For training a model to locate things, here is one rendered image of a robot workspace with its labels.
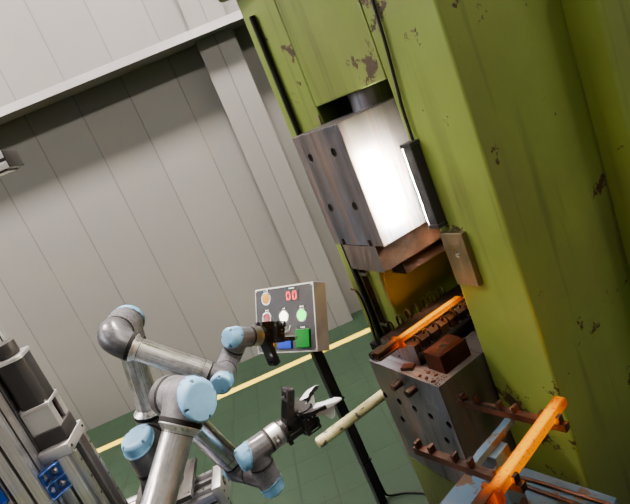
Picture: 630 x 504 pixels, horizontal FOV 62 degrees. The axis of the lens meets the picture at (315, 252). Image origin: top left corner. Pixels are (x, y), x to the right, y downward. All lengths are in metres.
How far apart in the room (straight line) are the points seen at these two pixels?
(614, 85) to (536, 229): 0.44
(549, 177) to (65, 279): 4.07
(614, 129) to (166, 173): 3.56
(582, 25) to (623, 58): 0.14
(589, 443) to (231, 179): 3.46
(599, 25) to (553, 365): 0.92
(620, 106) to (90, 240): 4.01
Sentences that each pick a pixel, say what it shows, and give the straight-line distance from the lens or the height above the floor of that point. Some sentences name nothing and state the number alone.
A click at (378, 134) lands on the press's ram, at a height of 1.68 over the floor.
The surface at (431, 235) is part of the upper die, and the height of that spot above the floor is 1.30.
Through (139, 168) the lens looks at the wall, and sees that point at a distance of 4.61.
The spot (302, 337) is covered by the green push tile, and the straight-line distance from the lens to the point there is 2.17.
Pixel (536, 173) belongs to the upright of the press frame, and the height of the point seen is 1.45.
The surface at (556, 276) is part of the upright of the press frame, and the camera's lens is 1.62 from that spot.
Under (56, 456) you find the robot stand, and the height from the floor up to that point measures 1.23.
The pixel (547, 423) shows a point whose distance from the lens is 1.44.
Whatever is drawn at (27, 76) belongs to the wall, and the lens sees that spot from 4.82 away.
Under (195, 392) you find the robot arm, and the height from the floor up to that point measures 1.28.
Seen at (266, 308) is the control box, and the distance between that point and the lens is 2.32.
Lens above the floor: 1.83
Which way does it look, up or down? 14 degrees down
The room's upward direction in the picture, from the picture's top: 23 degrees counter-clockwise
